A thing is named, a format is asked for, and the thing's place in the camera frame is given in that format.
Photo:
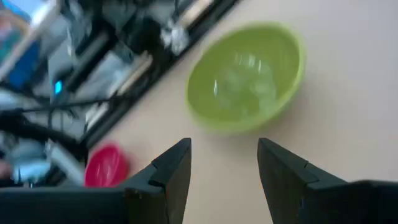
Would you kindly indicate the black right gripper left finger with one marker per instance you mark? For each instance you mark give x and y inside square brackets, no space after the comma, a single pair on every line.
[168,186]

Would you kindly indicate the blue indicator light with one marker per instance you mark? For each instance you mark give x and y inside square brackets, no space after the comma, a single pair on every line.
[58,87]

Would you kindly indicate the black table edge frame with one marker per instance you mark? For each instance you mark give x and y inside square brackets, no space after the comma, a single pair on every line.
[129,101]

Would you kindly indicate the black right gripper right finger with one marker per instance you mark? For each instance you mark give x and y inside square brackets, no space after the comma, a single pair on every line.
[280,180]

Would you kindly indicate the red plastic bowl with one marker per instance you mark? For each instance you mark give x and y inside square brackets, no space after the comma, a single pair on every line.
[105,166]

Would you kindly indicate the green plastic bowl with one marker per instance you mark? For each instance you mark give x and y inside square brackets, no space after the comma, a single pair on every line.
[245,77]

